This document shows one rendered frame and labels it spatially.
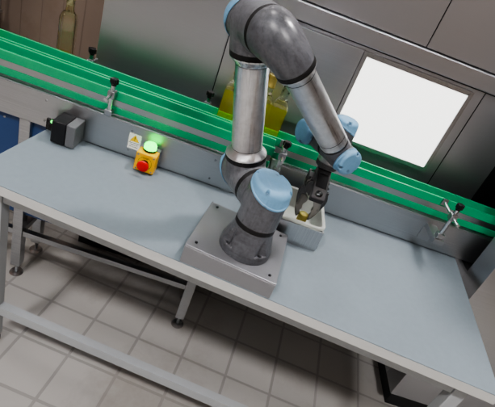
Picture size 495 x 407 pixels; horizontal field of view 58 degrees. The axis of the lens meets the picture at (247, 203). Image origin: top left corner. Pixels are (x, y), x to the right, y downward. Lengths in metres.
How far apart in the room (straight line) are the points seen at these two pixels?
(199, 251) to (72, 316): 0.96
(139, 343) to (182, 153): 0.85
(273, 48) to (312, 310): 0.70
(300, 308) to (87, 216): 0.65
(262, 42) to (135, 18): 0.90
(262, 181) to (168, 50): 0.81
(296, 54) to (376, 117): 0.86
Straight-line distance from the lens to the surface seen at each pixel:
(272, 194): 1.12
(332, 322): 1.28
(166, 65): 1.80
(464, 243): 1.91
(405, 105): 1.79
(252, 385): 2.01
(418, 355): 1.37
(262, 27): 0.98
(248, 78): 1.10
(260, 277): 1.20
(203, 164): 1.56
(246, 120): 1.15
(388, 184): 1.72
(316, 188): 1.37
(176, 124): 1.55
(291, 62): 0.97
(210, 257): 1.20
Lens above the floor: 1.55
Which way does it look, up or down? 31 degrees down
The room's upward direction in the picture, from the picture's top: 22 degrees clockwise
